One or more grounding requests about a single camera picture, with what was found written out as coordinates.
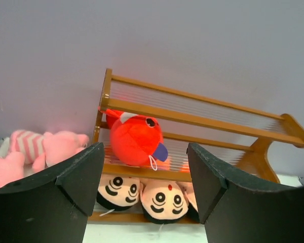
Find pink striped plush lower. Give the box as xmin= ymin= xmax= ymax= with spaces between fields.
xmin=0 ymin=151 xmax=25 ymax=188

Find doll plush orange cap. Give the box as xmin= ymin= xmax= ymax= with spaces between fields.
xmin=96 ymin=174 xmax=141 ymax=211

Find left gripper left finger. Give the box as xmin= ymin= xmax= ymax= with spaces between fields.
xmin=0 ymin=142 xmax=104 ymax=242

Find red fish plush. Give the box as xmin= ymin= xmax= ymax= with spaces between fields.
xmin=103 ymin=108 xmax=168 ymax=171

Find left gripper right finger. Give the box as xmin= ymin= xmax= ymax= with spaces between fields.
xmin=187 ymin=143 xmax=304 ymax=243

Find brown wooden three-tier shelf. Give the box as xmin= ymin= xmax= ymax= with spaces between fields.
xmin=90 ymin=69 xmax=304 ymax=223

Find pink striped plush upper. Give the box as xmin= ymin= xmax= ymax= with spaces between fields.
xmin=0 ymin=130 xmax=89 ymax=173

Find pink striped plush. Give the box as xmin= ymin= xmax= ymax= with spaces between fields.
xmin=0 ymin=151 xmax=25 ymax=188
xmin=0 ymin=130 xmax=89 ymax=173

